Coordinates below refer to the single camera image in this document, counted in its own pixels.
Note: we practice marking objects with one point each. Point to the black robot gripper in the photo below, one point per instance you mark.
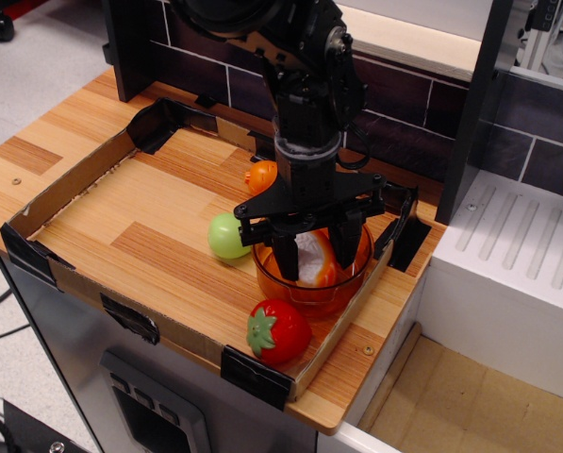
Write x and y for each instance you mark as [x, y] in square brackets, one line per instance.
[310, 193]

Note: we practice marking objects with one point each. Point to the white and orange toy sushi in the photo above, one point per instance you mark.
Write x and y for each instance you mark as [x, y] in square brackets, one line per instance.
[317, 265]

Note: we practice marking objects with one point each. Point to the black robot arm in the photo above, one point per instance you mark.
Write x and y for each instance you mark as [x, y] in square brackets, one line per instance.
[308, 67]

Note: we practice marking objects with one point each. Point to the orange transparent plastic pot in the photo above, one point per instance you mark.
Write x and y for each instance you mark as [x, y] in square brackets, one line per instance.
[313, 302]

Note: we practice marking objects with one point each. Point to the cardboard fence with black tape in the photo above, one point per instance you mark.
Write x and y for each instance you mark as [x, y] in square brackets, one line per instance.
[125, 229]

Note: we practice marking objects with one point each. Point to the orange toy carrot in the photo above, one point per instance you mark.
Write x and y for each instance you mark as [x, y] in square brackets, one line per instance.
[261, 176]

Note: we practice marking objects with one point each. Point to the green toy fruit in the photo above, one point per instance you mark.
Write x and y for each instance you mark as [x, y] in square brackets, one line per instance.
[223, 237]

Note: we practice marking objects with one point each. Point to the red toy strawberry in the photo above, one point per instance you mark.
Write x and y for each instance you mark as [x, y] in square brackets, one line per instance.
[277, 332]

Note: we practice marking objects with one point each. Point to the white toy sink drainboard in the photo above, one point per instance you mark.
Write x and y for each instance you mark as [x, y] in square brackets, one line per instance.
[494, 288]

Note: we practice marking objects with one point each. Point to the grey toy oven front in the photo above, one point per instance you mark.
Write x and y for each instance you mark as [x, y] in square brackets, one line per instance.
[157, 419]

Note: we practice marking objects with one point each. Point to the dark grey vertical post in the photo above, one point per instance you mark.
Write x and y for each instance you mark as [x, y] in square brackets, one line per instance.
[464, 162]

